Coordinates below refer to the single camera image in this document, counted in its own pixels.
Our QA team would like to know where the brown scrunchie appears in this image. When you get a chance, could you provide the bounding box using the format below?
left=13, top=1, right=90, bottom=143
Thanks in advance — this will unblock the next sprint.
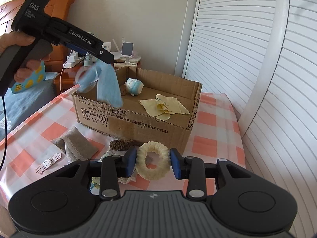
left=109, top=139, right=135, bottom=151

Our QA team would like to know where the cream scrunchie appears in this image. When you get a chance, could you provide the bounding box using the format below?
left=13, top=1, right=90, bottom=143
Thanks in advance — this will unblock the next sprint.
left=136, top=141, right=171, bottom=181

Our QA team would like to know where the grey fabric pouch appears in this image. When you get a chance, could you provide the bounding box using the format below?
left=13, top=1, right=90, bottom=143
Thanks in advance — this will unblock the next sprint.
left=52, top=126, right=98, bottom=163

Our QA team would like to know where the blue face mask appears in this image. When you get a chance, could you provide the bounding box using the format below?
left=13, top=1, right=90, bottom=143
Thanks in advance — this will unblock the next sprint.
left=75, top=60, right=123, bottom=107

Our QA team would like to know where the blue plush toy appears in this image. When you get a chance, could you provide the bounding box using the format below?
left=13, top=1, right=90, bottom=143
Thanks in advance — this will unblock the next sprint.
left=125, top=78, right=144, bottom=96

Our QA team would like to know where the person's left hand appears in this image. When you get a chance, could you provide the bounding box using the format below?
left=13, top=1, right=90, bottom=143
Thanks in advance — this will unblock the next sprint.
left=0, top=31, right=52, bottom=83

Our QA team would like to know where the wooden headboard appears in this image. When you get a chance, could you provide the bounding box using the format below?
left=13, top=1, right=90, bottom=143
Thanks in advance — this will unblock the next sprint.
left=0, top=0, right=75, bottom=72

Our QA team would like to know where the yellow duck tissue box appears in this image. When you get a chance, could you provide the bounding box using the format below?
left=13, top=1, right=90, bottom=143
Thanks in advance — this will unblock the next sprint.
left=11, top=61, right=46, bottom=94

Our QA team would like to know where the white power strip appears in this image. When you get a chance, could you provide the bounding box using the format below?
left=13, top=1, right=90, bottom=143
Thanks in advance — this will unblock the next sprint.
left=63, top=52, right=82, bottom=69

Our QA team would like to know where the cardboard box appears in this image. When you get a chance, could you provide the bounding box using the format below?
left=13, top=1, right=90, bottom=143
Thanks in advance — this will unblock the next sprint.
left=72, top=67, right=202, bottom=153

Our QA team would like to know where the wooden nightstand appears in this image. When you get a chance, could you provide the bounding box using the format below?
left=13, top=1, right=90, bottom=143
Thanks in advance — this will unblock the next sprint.
left=53, top=62, right=83, bottom=95

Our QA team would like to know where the pink checkered tablecloth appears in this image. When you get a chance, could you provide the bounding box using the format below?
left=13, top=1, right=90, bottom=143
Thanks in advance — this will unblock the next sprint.
left=1, top=88, right=245, bottom=207

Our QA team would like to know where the green desk fan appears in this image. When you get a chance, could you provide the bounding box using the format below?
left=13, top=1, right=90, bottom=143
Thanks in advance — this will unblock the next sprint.
left=83, top=53, right=97, bottom=67

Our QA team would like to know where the white card box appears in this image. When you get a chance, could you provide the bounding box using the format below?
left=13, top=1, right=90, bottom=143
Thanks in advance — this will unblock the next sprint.
left=102, top=42, right=111, bottom=52

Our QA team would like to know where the blue bed sheet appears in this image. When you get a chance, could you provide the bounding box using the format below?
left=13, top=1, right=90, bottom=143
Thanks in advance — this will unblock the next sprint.
left=0, top=72, right=59, bottom=139

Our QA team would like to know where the white router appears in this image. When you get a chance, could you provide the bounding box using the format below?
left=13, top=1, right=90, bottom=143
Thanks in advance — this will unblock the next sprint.
left=111, top=38, right=141, bottom=63

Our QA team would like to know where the white remote control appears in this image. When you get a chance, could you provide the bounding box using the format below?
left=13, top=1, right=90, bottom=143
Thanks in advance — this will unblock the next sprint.
left=113, top=62, right=137, bottom=68

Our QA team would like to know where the phone on white stand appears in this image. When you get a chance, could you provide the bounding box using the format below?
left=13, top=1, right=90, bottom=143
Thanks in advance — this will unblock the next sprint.
left=121, top=38, right=134, bottom=63

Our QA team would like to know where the white louvered closet door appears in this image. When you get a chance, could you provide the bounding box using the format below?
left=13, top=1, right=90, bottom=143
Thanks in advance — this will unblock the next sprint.
left=183, top=0, right=316, bottom=237

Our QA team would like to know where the white charging cable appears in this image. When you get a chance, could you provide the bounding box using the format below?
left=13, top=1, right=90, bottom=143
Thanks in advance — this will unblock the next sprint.
left=58, top=49, right=75, bottom=96

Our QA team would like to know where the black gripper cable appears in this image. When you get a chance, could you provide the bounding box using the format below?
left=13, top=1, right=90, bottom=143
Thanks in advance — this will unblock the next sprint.
left=0, top=95, right=8, bottom=172

